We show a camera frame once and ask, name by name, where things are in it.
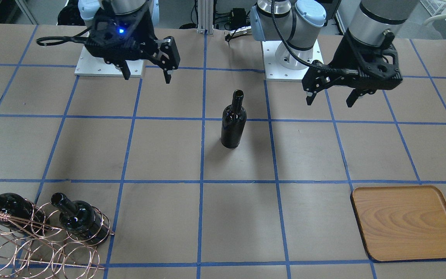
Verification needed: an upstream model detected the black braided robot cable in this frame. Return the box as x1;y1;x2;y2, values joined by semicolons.
271;0;359;74

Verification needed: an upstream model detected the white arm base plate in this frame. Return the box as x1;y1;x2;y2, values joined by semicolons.
261;39;323;82
74;47;146;78

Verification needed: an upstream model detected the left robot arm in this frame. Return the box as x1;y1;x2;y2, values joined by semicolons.
250;0;418;107

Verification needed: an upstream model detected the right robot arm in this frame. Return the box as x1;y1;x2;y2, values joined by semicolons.
78;0;180;83

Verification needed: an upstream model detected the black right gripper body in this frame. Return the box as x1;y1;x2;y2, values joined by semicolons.
84;10;180;72

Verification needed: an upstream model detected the wooden tray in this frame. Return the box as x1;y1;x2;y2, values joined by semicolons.
351;185;446;262

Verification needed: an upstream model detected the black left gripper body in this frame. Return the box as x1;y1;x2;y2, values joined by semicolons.
302;30;403;93

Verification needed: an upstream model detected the aluminium frame post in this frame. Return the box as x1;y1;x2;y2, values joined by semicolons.
196;0;214;36

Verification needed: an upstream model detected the copper wire bottle basket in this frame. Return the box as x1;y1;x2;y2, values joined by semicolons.
0;203;106;279

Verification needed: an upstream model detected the dark wine bottle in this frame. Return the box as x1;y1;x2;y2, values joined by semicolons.
221;90;247;149
51;192;109;245
0;193;48;235

